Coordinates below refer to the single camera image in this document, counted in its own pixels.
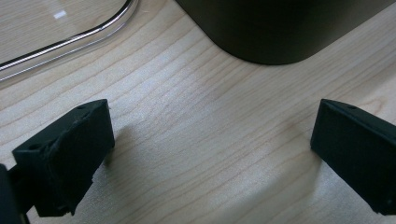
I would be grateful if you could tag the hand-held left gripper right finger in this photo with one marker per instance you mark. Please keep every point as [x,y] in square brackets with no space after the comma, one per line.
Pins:
[355,149]

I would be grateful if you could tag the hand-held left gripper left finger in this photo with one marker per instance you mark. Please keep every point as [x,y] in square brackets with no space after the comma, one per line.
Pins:
[67,158]

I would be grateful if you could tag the clear glass dish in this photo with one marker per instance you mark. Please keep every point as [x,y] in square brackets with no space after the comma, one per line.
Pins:
[46,28]

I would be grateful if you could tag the dark rounded container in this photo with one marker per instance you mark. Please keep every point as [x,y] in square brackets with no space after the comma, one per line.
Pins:
[274,28]

